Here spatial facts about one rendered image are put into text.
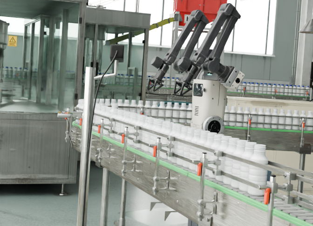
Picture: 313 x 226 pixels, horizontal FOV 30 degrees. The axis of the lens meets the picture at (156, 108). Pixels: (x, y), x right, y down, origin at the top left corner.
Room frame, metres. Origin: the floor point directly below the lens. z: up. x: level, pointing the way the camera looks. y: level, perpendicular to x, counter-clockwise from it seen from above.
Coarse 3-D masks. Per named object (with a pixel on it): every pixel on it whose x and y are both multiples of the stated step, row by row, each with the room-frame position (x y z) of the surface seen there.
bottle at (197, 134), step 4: (196, 132) 2.34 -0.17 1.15; (200, 132) 2.34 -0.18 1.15; (196, 136) 2.34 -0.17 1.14; (192, 140) 2.34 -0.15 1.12; (196, 140) 2.33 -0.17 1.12; (192, 148) 2.34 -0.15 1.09; (196, 148) 2.33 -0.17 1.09; (192, 152) 2.33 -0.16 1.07; (196, 152) 2.33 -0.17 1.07; (192, 156) 2.33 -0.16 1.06; (192, 164) 2.33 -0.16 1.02; (192, 168) 2.33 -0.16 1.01
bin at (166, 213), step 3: (267, 171) 2.91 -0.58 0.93; (270, 171) 2.92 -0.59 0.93; (267, 174) 2.92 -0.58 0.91; (270, 174) 2.92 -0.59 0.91; (267, 177) 2.92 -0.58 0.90; (267, 180) 2.92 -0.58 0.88; (150, 204) 2.96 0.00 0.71; (153, 204) 2.97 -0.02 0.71; (150, 207) 2.96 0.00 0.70; (150, 210) 2.96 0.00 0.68; (165, 213) 2.78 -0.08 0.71; (168, 213) 2.78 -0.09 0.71; (165, 216) 2.78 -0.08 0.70; (165, 219) 2.78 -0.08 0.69
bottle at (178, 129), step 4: (176, 128) 2.52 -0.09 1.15; (180, 128) 2.51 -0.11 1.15; (176, 132) 2.51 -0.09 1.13; (180, 132) 2.50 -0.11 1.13; (176, 136) 2.50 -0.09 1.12; (176, 144) 2.50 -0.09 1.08; (172, 148) 2.51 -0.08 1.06; (176, 148) 2.50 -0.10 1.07; (176, 152) 2.50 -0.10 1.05; (172, 160) 2.51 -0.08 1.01; (176, 160) 2.49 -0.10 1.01
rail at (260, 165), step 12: (156, 132) 2.69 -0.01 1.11; (144, 144) 2.83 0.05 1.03; (192, 144) 2.31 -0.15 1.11; (180, 156) 2.42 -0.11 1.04; (228, 156) 2.03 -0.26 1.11; (264, 168) 1.80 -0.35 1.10; (288, 168) 1.81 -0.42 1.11; (240, 180) 1.94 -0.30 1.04; (300, 180) 1.62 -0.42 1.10; (312, 180) 1.57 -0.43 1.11; (300, 204) 1.62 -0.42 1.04
